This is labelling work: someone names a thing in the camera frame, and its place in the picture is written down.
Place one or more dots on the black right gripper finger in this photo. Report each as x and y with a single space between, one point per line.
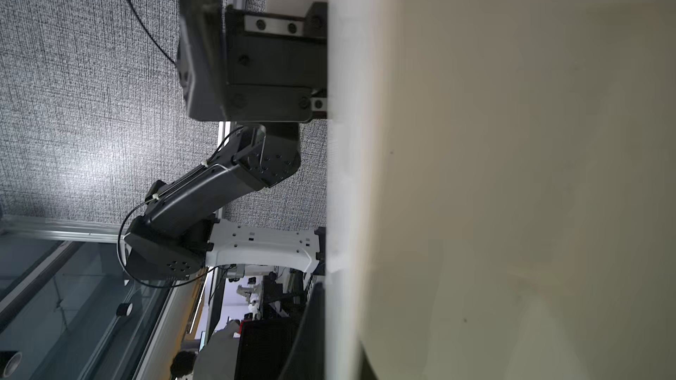
307 357

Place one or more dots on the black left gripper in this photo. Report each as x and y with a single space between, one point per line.
237 65

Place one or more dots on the white wrap dispenser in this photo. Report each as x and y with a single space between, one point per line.
501 188

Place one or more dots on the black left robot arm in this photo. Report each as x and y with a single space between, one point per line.
179 232

